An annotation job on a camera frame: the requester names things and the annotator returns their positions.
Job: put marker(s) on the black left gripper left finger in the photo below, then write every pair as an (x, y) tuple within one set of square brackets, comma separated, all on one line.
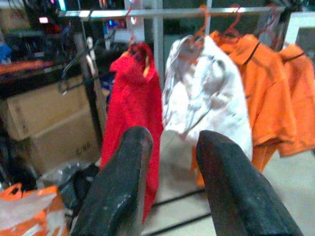
[(115, 191)]

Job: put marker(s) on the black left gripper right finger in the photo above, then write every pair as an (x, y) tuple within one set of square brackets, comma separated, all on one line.
[(233, 191)]

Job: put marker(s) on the orange polo shirt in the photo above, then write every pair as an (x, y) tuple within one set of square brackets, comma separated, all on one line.
[(265, 103), (302, 103)]

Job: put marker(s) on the red plastic hanger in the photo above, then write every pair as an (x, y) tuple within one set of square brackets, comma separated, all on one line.
[(133, 40), (275, 37), (235, 20), (208, 20)]

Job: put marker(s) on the black grey plastic bag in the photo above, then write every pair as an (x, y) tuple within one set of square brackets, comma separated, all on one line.
[(78, 182)]

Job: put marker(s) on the brown cardboard box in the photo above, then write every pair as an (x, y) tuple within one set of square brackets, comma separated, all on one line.
[(44, 115), (64, 147)]

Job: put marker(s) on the black rack pole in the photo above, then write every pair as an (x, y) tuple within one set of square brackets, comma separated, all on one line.
[(93, 110)]

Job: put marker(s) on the orange white plastic bag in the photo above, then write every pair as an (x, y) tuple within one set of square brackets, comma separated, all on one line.
[(29, 216)]

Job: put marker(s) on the red collared shirt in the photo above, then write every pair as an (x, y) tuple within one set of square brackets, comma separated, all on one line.
[(133, 103)]

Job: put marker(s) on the white grey patterned shirt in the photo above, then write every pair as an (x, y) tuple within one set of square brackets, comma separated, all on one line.
[(211, 93)]

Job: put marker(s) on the black desk with electronics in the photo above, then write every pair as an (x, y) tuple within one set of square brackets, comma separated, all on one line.
[(24, 86)]

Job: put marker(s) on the white glass door cabinet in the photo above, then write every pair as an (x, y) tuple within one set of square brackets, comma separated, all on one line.
[(292, 29)]

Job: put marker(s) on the silver clothes rail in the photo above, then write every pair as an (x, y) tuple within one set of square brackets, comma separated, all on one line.
[(172, 12)]

